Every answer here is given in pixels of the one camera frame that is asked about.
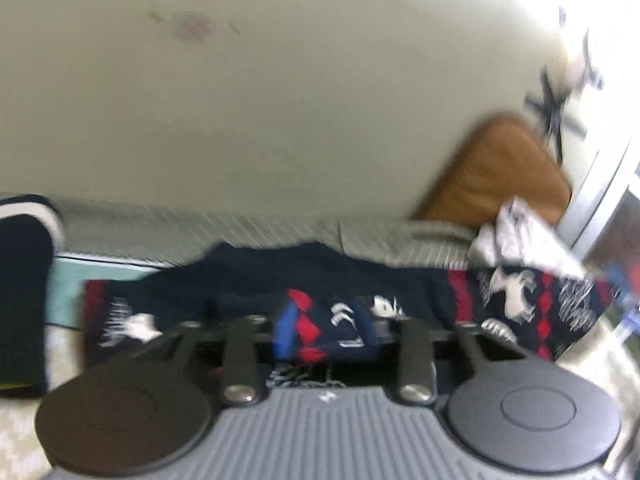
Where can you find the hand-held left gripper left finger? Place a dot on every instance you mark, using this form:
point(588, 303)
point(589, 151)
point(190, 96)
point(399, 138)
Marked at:
point(282, 332)

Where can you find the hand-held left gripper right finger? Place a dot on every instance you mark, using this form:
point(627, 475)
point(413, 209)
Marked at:
point(417, 355)

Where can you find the navy reindeer pattern sweater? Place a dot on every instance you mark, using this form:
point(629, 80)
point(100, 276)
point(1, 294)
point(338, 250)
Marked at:
point(260, 275)

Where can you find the light grey folded cloth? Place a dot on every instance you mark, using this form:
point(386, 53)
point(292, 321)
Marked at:
point(520, 240)

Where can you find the brown perforated cushion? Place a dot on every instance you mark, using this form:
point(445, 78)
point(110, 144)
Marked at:
point(500, 175)

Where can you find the aluminium frosted glass window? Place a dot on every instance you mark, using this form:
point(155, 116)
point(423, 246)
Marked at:
point(600, 200)

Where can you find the navy sweater with white stripe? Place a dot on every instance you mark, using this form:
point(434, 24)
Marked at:
point(25, 285)

